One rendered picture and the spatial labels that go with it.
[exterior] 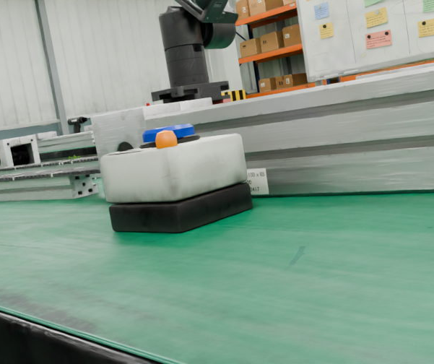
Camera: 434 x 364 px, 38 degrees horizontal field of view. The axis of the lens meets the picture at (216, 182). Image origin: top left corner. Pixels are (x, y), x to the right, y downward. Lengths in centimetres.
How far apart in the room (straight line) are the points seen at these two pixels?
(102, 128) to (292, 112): 24
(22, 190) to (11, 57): 1185
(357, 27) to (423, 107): 352
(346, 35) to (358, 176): 354
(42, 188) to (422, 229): 62
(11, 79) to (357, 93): 1228
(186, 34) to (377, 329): 72
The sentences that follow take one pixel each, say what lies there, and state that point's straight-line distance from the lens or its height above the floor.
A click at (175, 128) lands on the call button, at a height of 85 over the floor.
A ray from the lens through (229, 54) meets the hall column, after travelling 884.
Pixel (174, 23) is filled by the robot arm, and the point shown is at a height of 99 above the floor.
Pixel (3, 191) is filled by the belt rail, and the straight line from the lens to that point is 98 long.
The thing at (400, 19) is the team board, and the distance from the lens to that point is 381.
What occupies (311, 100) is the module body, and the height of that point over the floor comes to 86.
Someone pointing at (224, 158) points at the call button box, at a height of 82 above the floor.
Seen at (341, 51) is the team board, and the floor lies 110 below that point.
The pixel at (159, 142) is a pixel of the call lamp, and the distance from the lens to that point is 44.
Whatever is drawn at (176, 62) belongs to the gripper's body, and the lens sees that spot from 89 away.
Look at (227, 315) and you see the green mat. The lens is 25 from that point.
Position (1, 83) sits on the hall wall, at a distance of 1259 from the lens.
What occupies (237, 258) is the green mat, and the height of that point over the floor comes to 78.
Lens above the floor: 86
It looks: 6 degrees down
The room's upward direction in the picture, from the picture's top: 9 degrees counter-clockwise
